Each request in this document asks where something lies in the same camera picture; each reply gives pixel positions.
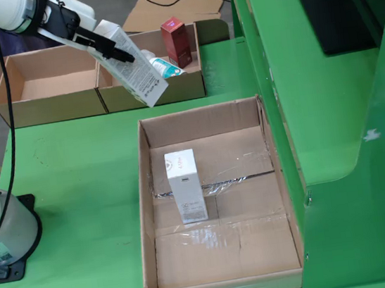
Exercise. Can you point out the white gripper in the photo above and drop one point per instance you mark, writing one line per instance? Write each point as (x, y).
(62, 19)

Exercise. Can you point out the white carton with cow spots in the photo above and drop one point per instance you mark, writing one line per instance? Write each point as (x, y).
(137, 76)

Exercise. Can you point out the open brown cardboard box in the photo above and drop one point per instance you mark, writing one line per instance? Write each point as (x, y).
(185, 88)
(50, 84)

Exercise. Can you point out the large shallow cardboard tray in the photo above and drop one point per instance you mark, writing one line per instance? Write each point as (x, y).
(227, 249)

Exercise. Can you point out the white bottle teal label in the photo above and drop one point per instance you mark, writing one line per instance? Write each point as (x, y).
(168, 67)

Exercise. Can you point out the dark red carton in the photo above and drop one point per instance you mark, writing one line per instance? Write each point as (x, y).
(175, 43)

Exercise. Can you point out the green metal corner plate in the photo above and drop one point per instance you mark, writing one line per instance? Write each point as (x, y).
(211, 31)

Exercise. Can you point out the white d'Alba carton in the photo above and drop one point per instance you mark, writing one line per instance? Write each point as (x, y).
(183, 184)

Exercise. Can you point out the green metal machine cabinet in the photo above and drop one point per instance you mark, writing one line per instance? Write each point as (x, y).
(336, 132)

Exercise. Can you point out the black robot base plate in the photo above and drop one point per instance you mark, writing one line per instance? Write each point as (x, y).
(29, 250)

